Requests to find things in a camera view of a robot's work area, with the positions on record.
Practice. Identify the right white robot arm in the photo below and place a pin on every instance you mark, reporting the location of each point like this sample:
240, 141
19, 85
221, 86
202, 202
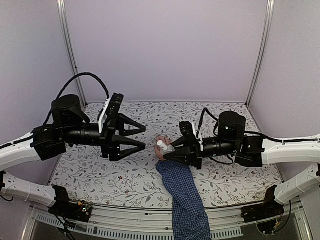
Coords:
251, 149

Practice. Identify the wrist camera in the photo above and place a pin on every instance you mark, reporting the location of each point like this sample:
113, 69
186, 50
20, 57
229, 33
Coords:
110, 110
189, 135

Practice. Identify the left aluminium frame post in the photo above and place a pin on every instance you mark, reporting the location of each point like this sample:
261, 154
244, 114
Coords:
62, 13

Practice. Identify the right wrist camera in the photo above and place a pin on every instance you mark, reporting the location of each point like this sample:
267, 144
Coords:
189, 135

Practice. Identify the aluminium frame post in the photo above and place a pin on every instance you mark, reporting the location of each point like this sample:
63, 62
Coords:
62, 13
270, 4

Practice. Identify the right aluminium frame post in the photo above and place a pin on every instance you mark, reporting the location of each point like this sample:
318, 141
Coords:
270, 4

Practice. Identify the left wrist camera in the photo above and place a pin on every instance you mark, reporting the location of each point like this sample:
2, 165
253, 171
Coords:
110, 110

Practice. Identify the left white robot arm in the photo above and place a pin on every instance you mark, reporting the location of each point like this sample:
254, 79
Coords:
71, 126

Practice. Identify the front aluminium rail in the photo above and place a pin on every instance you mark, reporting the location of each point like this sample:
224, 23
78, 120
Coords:
123, 223

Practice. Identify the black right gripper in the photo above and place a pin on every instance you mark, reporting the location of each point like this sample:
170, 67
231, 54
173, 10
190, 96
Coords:
194, 154

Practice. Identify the person's bare hand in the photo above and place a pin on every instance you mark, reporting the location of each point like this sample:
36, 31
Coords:
158, 150

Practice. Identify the clear nail polish bottle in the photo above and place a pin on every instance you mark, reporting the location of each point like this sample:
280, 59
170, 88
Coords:
164, 148

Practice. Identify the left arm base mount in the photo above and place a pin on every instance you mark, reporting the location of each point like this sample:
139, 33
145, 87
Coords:
63, 207

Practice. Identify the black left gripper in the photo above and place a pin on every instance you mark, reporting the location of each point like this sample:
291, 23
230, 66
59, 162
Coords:
110, 141

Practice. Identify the blue checkered sleeve forearm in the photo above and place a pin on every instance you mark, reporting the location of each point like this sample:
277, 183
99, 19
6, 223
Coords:
189, 219

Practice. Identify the floral patterned table mat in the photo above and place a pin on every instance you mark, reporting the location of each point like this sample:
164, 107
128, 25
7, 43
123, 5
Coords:
135, 182

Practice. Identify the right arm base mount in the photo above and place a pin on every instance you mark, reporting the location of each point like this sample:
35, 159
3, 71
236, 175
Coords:
268, 209

